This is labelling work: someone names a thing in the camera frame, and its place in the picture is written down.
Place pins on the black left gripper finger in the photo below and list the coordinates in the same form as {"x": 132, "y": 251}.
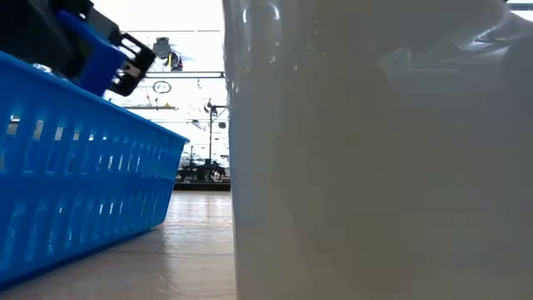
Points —
{"x": 33, "y": 29}
{"x": 104, "y": 25}

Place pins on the blue labelled charger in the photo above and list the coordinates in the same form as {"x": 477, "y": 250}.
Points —
{"x": 98, "y": 62}

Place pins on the ceiling-mounted device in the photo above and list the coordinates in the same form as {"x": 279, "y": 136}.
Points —
{"x": 162, "y": 48}

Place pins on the black stand pole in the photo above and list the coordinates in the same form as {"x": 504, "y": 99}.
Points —
{"x": 210, "y": 133}

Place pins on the blue plastic basket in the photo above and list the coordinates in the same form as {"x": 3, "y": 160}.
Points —
{"x": 83, "y": 187}

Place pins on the dark background equipment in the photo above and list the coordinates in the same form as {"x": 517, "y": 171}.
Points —
{"x": 204, "y": 171}

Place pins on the grey plastic bin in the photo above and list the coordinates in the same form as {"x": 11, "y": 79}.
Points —
{"x": 375, "y": 166}

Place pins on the black aluminium table frame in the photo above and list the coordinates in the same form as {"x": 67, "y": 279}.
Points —
{"x": 200, "y": 186}

